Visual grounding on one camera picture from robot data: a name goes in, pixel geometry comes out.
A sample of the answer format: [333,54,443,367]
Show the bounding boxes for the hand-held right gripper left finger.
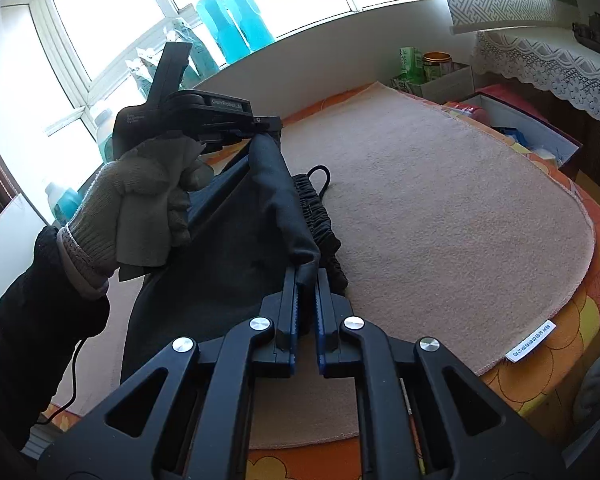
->
[37,265,301,480]

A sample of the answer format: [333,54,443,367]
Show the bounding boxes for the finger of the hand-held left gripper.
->
[201,134,253,156]
[223,115,284,137]

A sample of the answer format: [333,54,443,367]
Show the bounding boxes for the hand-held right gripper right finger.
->
[314,269,566,480]

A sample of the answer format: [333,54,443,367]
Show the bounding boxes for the dark grey pants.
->
[121,132,348,386]

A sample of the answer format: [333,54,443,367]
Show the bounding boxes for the person's left forearm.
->
[0,224,112,456]

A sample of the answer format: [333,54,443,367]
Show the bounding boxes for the person's left hand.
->
[66,134,215,282]

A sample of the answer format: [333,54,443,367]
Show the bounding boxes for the teal refill pouch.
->
[172,17,222,86]

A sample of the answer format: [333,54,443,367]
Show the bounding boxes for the white green pouch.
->
[125,47,156,103]

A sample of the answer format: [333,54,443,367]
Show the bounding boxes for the tall blue liquid bottle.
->
[217,0,276,53]
[192,0,243,64]

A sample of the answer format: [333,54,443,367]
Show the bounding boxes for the small blue detergent bottle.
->
[92,106,117,166]

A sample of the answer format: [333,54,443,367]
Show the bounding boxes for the white framed window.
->
[30,0,446,111]

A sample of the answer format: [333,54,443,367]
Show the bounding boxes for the green tea carton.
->
[399,47,424,86]

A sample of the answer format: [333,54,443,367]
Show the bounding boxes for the blue detergent jug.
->
[44,180,84,227]

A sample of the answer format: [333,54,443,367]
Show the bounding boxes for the pink terry blanket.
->
[50,81,596,453]

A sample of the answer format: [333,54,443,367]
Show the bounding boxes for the gold green tin can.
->
[422,51,454,83]

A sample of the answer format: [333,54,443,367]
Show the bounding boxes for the white cardboard box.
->
[405,62,476,106]

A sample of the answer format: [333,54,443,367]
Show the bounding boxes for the red gift box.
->
[442,85,507,128]

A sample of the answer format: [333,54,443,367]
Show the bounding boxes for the open white box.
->
[472,92,584,168]

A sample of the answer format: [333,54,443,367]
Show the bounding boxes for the white lace cloth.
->
[472,30,600,134]

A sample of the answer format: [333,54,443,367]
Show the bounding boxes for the dark teapot set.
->
[572,10,600,47]

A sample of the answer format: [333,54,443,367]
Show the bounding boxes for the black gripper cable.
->
[30,337,88,426]

